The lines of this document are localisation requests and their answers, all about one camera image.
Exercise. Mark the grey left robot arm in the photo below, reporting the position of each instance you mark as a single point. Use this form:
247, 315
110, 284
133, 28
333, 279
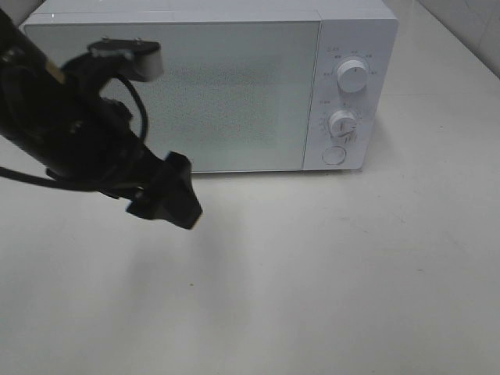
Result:
26, 112

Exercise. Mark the upper white power knob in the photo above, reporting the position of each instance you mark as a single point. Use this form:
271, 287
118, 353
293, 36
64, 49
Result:
352, 74

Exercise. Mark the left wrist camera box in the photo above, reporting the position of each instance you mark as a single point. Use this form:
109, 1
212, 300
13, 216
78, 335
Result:
141, 61

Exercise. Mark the white microwave oven body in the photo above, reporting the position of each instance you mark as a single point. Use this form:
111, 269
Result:
364, 29

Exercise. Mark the white timer knob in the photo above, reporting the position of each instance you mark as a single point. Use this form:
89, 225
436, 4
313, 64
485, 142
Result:
342, 123

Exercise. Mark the white microwave door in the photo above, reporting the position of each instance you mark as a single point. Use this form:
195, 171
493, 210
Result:
232, 97

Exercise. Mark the round white door button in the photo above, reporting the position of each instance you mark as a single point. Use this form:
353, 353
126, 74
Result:
334, 155

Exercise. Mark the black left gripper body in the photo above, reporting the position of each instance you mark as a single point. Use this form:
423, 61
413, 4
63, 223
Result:
91, 145

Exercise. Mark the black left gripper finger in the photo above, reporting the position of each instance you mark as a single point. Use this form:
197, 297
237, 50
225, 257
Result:
165, 191

